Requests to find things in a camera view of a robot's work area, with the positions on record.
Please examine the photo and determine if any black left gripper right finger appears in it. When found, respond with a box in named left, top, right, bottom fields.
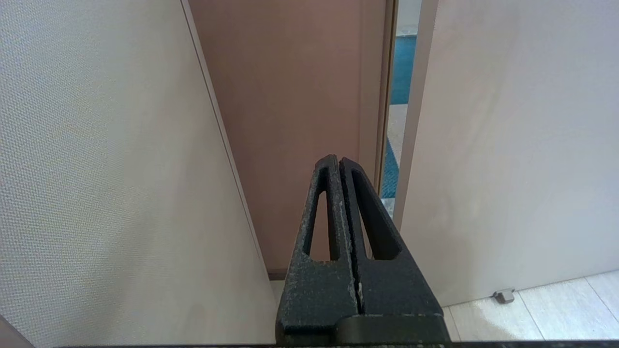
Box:
left=338, top=156, right=453, bottom=346

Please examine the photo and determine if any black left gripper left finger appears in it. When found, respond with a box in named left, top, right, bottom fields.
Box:
left=275, top=155, right=362, bottom=346

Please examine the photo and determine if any white door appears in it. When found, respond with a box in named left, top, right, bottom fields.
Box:
left=393, top=0, right=619, bottom=307

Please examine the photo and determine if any brown door jamb panel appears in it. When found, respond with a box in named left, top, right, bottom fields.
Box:
left=188, top=0, right=398, bottom=281

